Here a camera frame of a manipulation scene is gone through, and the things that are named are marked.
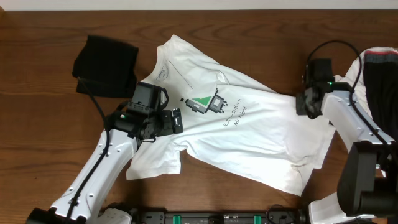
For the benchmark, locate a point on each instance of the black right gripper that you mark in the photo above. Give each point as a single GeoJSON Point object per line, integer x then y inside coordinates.
{"type": "Point", "coordinates": [301, 109]}

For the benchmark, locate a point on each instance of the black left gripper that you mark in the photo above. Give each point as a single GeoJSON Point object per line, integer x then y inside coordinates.
{"type": "Point", "coordinates": [168, 128]}

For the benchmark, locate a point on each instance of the white printed t-shirt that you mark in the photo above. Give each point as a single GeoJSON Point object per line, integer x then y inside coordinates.
{"type": "Point", "coordinates": [231, 121]}

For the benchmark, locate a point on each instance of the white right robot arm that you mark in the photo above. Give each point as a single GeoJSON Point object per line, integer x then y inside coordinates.
{"type": "Point", "coordinates": [368, 183]}

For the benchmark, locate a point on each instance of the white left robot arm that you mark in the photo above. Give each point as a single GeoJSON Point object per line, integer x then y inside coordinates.
{"type": "Point", "coordinates": [118, 143]}

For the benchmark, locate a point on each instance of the white crumpled garment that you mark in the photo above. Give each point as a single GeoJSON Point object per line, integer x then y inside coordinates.
{"type": "Point", "coordinates": [351, 74]}

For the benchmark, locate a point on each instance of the dark navy striped garment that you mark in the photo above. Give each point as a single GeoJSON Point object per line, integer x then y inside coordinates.
{"type": "Point", "coordinates": [380, 81]}

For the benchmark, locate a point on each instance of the black folded cloth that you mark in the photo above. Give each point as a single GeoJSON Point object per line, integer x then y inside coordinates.
{"type": "Point", "coordinates": [106, 67]}

